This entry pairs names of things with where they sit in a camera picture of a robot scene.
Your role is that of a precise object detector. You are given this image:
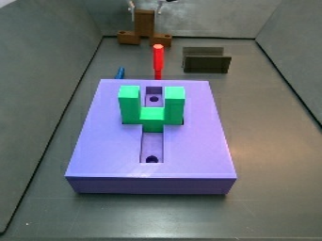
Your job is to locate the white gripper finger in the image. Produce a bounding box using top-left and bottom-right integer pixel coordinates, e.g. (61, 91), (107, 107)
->
(128, 0), (137, 22)
(157, 0), (166, 15)

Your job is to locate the brown T-shaped block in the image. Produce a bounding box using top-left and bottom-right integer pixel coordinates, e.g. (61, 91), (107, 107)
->
(118, 9), (173, 47)

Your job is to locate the purple base board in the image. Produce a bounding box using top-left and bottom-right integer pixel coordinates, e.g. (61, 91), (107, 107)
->
(66, 79), (237, 194)

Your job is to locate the red cylindrical peg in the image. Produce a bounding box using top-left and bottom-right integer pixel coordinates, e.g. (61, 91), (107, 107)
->
(153, 44), (164, 80)

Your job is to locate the blue cylindrical peg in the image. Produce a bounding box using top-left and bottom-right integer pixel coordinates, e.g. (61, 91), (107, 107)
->
(116, 67), (125, 79)

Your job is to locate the green U-shaped block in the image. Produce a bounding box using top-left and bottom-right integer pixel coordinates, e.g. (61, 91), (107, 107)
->
(118, 86), (186, 133)

